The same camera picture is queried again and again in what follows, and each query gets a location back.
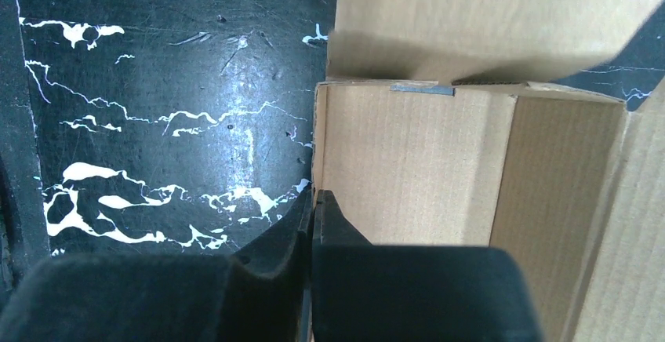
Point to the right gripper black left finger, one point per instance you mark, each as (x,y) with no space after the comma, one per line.
(255,294)

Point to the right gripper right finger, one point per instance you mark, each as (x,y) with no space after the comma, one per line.
(366,292)

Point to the brown cardboard box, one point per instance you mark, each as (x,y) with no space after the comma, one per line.
(531,126)

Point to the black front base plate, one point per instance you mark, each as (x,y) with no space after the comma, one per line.
(24,241)

